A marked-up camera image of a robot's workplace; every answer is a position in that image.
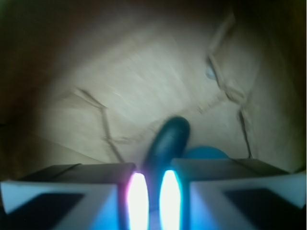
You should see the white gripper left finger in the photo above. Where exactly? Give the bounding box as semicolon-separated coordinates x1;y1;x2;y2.
0;163;149;230

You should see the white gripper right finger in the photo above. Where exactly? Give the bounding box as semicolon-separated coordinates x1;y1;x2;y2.
160;159;307;230

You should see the dark green plastic pickle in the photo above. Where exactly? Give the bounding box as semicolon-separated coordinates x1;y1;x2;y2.
141;116;190;212

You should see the brown paper bag bin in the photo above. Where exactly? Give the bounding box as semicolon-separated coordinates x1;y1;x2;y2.
0;0;307;180

